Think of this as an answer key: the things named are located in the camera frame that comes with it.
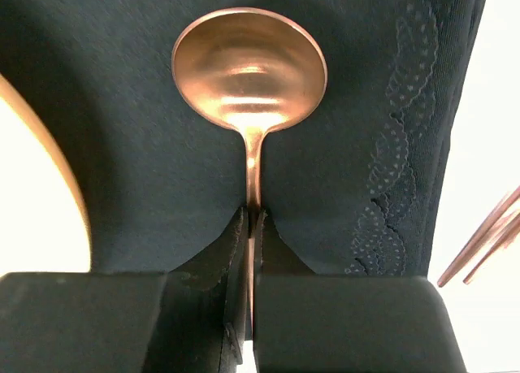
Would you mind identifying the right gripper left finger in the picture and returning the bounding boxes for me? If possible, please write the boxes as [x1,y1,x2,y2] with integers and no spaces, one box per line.
[1,209,248,372]

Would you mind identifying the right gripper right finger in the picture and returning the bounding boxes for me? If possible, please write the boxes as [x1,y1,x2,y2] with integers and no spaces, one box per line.
[253,213,466,372]

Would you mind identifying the black cloth placemat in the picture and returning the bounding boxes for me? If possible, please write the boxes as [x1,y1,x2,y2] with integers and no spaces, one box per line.
[1,0,486,275]

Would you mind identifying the beige plate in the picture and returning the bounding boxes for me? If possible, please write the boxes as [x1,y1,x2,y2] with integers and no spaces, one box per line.
[1,78,91,275]

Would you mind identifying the copper knife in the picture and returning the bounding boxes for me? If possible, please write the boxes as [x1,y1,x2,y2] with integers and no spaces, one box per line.
[463,213,519,285]

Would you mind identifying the copper fork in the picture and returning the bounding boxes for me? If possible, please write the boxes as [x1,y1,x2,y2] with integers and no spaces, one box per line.
[437,187,519,288]

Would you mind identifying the copper spoon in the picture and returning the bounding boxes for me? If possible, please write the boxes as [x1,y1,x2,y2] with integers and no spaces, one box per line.
[170,7,328,341]

